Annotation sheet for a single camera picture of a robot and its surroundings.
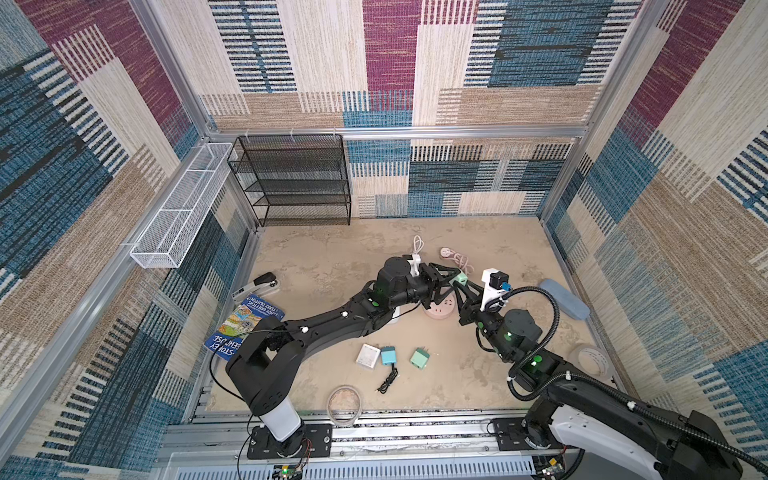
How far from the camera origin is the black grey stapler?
0.98 metres

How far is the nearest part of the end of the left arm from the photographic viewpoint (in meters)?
0.70

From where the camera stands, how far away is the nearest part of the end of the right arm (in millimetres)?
674

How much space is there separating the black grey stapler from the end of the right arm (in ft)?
1.89

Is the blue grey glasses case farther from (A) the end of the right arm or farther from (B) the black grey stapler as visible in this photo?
(B) the black grey stapler

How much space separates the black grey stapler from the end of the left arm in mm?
553

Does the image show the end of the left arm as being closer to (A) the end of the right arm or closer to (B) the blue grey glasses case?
(A) the end of the right arm
